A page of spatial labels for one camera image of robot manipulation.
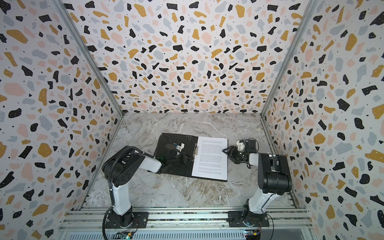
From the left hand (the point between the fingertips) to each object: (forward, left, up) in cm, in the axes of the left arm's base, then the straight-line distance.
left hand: (194, 157), depth 92 cm
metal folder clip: (+9, -1, -3) cm, 9 cm away
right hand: (+5, -19, 0) cm, 20 cm away
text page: (-1, -11, -5) cm, 12 cm away
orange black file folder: (+15, +4, -5) cm, 16 cm away
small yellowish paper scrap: (+26, -49, -5) cm, 55 cm away
